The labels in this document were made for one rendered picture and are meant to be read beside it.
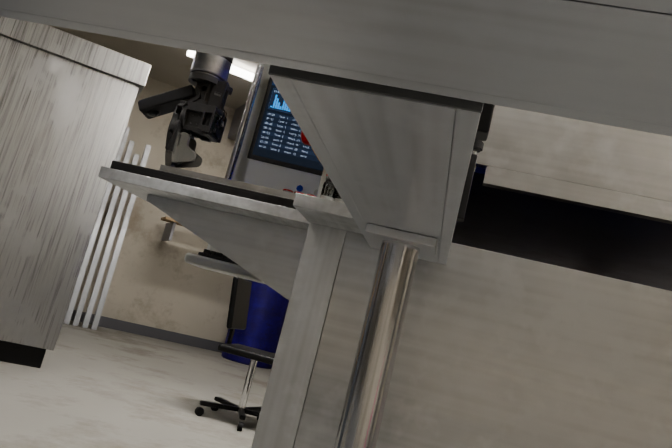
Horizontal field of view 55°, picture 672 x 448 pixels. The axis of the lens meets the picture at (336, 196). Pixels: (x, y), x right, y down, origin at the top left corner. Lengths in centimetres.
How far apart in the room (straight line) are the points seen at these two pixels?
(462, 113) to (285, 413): 76
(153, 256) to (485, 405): 732
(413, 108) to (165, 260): 787
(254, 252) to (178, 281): 709
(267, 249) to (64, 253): 329
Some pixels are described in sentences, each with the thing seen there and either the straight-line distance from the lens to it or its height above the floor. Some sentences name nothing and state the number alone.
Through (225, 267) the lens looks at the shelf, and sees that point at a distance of 190.
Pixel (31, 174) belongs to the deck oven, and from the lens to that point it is 441.
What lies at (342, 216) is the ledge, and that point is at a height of 86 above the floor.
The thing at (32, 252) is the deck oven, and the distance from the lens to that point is 439.
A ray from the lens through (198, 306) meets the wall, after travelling 833.
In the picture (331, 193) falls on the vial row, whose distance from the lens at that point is 96.
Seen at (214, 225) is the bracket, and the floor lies 83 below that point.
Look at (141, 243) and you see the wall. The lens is 816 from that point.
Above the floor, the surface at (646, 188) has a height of 103.
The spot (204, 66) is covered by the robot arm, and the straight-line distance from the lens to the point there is 130.
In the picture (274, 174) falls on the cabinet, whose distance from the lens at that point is 216.
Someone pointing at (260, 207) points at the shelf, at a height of 87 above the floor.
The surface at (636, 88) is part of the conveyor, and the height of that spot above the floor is 84.
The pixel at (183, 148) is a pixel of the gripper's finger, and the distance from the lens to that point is 127.
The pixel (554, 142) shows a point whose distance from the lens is 109.
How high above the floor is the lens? 71
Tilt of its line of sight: 11 degrees up
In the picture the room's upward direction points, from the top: 14 degrees clockwise
